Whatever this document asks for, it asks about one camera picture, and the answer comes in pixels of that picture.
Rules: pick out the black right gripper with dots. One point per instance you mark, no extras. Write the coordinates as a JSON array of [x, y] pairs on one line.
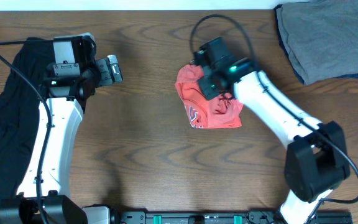
[[210, 93]]

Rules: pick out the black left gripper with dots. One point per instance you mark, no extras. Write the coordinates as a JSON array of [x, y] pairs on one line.
[[103, 73]]

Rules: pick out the red soccer t-shirt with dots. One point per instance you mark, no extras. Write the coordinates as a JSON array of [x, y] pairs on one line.
[[220, 112]]

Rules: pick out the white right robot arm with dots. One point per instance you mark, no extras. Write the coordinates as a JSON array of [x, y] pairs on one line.
[[316, 160]]

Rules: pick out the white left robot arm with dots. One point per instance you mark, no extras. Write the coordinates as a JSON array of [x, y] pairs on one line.
[[44, 194]]

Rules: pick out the black garment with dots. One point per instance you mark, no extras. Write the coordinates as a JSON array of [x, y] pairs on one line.
[[19, 112]]

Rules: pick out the grey folded garment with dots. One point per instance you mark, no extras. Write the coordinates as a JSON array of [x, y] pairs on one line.
[[321, 37]]

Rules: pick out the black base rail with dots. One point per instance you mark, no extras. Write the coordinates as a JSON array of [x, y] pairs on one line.
[[204, 217]]

